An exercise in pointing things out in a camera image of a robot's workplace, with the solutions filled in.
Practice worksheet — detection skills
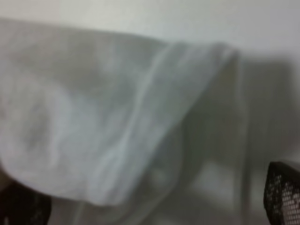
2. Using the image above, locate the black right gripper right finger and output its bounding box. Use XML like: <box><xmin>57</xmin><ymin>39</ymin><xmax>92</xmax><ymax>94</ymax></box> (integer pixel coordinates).
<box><xmin>263</xmin><ymin>161</ymin><xmax>300</xmax><ymax>225</ymax></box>

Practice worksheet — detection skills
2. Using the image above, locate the white short sleeve shirt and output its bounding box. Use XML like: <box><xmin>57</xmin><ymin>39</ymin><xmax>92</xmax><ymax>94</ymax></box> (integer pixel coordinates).
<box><xmin>0</xmin><ymin>20</ymin><xmax>236</xmax><ymax>206</ymax></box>

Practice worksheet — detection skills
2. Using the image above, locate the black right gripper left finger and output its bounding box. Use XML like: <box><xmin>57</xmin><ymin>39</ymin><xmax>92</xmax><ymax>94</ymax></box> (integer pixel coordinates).
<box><xmin>0</xmin><ymin>182</ymin><xmax>52</xmax><ymax>225</ymax></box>

